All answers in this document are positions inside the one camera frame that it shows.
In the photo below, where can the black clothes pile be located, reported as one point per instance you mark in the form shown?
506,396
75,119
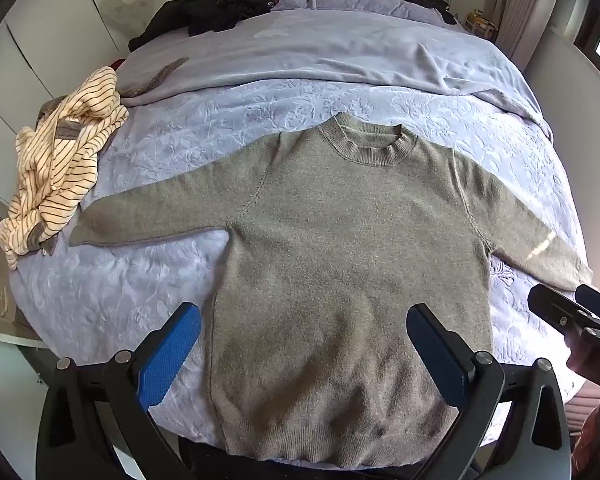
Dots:
215,7

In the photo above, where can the plain lavender blanket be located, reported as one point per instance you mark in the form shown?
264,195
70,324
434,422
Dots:
330,50

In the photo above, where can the grey-brown cloth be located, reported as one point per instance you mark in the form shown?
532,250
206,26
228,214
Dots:
155,77

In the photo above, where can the white standing fan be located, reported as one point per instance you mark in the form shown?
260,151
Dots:
130,0

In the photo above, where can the embossed lavender bedspread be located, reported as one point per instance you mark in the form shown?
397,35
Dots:
155,285

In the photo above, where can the olive knit sweater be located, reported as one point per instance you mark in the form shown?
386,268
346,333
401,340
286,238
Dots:
340,240

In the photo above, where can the beige curtain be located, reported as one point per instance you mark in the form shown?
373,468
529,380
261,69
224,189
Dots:
522,5

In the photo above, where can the cream striped garment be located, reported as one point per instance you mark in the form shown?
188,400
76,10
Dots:
60,170

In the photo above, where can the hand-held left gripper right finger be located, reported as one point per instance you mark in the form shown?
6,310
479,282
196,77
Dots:
435,350

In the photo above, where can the white wardrobe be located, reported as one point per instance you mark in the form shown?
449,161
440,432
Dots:
45,15

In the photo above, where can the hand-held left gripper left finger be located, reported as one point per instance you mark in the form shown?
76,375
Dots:
170,355

